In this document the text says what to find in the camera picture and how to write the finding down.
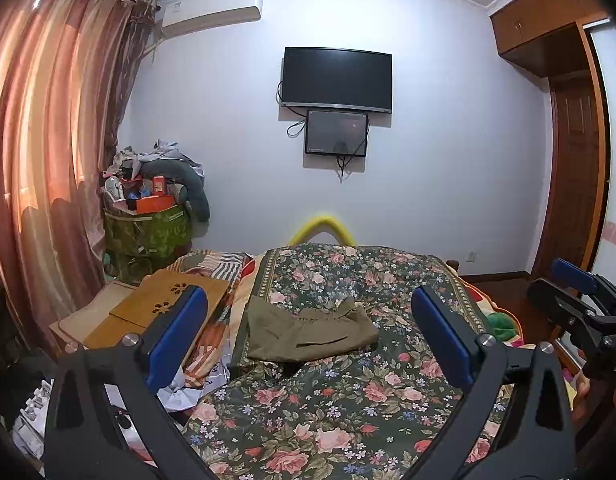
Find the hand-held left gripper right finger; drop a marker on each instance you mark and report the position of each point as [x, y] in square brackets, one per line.
[445, 340]

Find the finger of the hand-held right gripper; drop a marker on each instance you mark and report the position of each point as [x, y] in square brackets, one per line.
[573, 272]
[548, 297]

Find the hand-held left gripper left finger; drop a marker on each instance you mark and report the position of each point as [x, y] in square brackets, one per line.
[175, 340]

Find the olive green pants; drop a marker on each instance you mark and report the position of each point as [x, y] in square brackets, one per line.
[308, 337]

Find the wooden lap desk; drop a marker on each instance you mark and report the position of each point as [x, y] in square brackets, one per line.
[153, 305]

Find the red and green blanket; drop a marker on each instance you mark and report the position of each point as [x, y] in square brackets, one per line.
[503, 325]

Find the white crumpled paper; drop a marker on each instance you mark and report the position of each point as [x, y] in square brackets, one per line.
[178, 395]

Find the brown wooden door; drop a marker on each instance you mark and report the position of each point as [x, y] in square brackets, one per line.
[573, 185]

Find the striped bed sheet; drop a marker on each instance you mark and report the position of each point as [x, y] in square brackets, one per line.
[218, 262]

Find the green fabric storage bag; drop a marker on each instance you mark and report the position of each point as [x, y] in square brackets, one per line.
[148, 235]

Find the white sliding wardrobe door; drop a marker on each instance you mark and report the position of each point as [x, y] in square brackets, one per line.
[613, 160]

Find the dark floral blanket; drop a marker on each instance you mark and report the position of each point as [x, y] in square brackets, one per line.
[338, 410]

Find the orange box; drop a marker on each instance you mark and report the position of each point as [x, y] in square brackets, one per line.
[153, 204]

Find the grey long pillow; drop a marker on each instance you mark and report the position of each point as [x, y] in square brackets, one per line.
[193, 190]

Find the small red box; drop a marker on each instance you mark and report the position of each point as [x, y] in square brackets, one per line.
[160, 185]

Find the white shoe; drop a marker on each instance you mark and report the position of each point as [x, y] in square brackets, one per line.
[114, 190]

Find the pile of grey clothes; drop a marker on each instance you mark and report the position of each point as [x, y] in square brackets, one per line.
[163, 150]

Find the reddish brown curtain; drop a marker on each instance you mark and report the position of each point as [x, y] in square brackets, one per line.
[48, 160]

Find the wooden overhead cabinet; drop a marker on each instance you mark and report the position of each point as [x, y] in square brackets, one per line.
[543, 20]

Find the white air conditioner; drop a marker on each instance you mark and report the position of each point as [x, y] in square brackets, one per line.
[208, 12]

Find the small wall monitor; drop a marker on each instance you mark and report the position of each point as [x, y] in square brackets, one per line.
[336, 131]

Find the black wall television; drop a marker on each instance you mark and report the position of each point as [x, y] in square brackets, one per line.
[336, 79]

